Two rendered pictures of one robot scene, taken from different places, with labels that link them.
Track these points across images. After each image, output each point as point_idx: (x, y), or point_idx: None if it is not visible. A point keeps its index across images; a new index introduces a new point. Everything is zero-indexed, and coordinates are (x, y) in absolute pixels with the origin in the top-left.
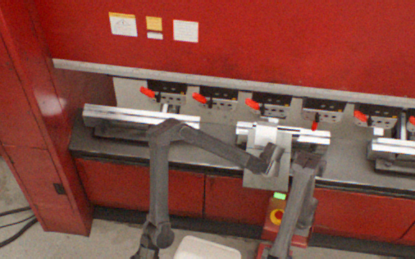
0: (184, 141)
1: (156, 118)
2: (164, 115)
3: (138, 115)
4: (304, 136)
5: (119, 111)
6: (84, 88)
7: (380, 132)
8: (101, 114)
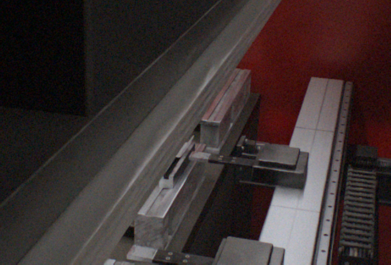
0: (195, 143)
1: (222, 99)
2: (225, 102)
3: (230, 91)
4: (160, 192)
5: (237, 82)
6: (297, 110)
7: (134, 253)
8: (233, 75)
